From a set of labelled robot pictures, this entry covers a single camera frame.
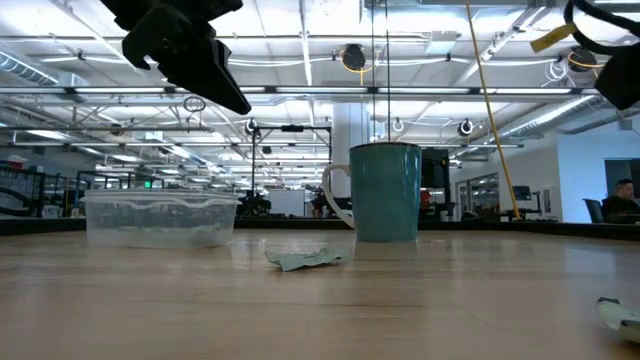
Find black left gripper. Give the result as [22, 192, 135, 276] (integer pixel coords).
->
[99, 0, 252, 116]

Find clear plastic container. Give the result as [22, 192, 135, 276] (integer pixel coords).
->
[79, 188, 243, 250]

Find white board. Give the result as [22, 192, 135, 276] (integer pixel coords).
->
[268, 188, 306, 218]

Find black storage rack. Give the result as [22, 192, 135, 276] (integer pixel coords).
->
[0, 163, 47, 219]

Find teal ceramic mug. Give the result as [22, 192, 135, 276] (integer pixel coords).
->
[321, 141, 424, 244]

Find dark desk chair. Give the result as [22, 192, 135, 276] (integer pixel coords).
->
[582, 198, 607, 224]

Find person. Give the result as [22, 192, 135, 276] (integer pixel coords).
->
[601, 178, 640, 225]

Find black background rig frame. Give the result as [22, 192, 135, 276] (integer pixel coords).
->
[249, 123, 334, 219]

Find black ceiling cord reel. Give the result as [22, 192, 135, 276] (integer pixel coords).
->
[567, 45, 600, 74]
[340, 43, 368, 72]

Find yellow hanging cord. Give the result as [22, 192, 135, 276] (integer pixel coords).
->
[464, 0, 522, 220]

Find black aluminium table frame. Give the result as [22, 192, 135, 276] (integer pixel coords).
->
[0, 216, 640, 240]

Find yellow cable tag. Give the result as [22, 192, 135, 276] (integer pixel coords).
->
[529, 21, 579, 54]

